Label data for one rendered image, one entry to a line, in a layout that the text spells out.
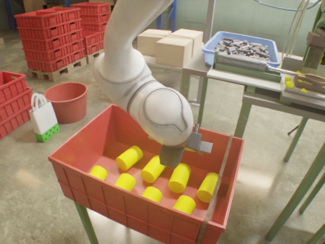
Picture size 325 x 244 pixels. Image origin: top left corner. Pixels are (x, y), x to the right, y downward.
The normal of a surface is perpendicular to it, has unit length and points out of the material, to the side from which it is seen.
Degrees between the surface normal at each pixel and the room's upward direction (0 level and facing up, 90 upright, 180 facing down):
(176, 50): 90
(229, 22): 90
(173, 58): 90
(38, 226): 0
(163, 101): 38
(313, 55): 90
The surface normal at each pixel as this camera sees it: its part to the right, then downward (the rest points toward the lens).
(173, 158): -0.18, -0.29
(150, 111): -0.29, -0.08
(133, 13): -0.51, 0.84
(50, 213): 0.04, -0.82
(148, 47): -0.25, 0.54
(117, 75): -0.05, 0.33
